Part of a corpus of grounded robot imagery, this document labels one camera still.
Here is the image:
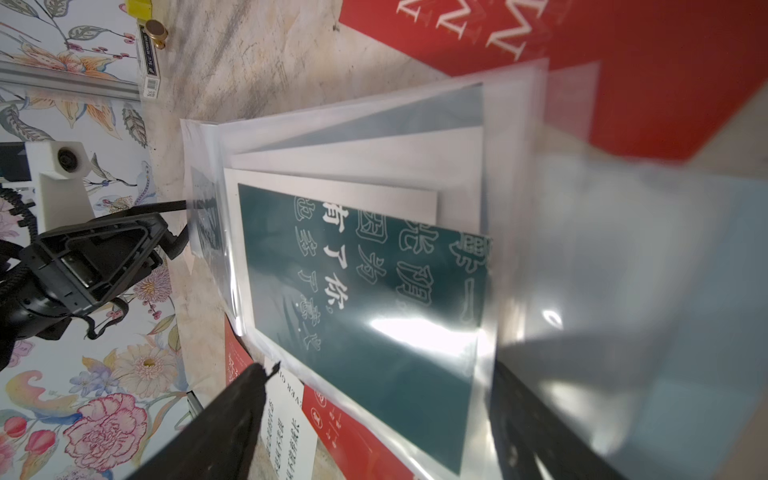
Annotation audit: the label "white playing card box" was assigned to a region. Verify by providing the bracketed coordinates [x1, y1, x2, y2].
[138, 25, 161, 99]

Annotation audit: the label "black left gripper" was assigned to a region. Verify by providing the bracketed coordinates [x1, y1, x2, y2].
[1, 200, 189, 360]

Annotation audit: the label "aluminium corner post left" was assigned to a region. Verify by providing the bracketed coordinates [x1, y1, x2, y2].
[1, 61, 141, 102]

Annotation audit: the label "small brass knob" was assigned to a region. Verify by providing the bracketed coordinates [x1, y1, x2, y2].
[144, 19, 169, 50]

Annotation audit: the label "red card pink characters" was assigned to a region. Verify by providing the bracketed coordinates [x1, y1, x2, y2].
[224, 316, 254, 386]

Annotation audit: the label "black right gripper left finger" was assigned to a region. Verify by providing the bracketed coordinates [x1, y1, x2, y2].
[131, 363, 280, 479]

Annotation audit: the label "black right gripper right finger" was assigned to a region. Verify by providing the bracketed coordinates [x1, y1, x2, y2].
[489, 361, 623, 479]

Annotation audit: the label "small yellow cube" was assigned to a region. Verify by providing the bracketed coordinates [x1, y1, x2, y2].
[124, 0, 153, 21]

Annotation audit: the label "dark green card in album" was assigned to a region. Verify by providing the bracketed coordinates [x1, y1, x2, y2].
[233, 183, 491, 473]

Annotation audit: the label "white card black text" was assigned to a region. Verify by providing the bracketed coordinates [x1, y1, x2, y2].
[260, 367, 317, 480]

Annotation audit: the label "red card gold characters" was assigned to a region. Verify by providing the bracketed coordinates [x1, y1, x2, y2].
[302, 385, 417, 479]

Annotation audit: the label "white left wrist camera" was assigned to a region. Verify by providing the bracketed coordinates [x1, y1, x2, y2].
[25, 141, 95, 233]

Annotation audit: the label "red money card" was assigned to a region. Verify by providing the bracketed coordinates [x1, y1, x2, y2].
[340, 1, 767, 163]

